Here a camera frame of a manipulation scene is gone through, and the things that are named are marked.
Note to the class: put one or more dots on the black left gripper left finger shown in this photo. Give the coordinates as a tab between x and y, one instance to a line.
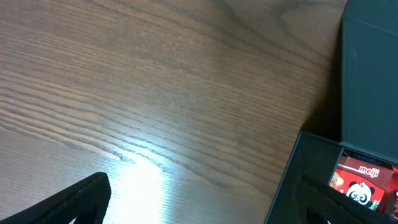
84	202

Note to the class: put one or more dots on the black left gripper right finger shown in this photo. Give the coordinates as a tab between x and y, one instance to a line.
315	202

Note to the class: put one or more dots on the red Hello Panda pack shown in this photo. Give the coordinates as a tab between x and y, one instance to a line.
361	181

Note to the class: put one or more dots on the black box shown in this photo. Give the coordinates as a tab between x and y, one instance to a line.
367	129

